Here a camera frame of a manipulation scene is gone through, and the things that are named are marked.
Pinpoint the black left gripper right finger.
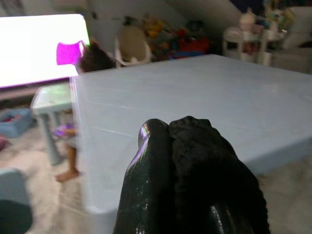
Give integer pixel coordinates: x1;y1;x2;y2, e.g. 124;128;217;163
209;204;247;234

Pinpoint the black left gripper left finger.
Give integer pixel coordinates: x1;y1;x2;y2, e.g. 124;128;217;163
113;118;176;234

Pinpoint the black garment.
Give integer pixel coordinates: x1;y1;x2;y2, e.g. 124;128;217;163
168;115;272;234

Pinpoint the light grey folding table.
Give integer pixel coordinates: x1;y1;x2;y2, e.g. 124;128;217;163
69;53;312;214

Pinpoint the child in teal shirt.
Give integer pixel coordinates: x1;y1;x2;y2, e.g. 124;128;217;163
55;40;117;183

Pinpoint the white beige baby seat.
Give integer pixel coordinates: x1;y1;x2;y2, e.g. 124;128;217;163
114;24;152;68

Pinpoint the blue plastic bin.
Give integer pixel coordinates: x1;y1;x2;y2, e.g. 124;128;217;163
0;108;34;139

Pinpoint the colourful toy pile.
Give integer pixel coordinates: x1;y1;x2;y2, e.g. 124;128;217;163
140;14;212;60

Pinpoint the white shelf trolley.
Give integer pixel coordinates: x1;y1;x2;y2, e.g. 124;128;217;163
222;23;287;67

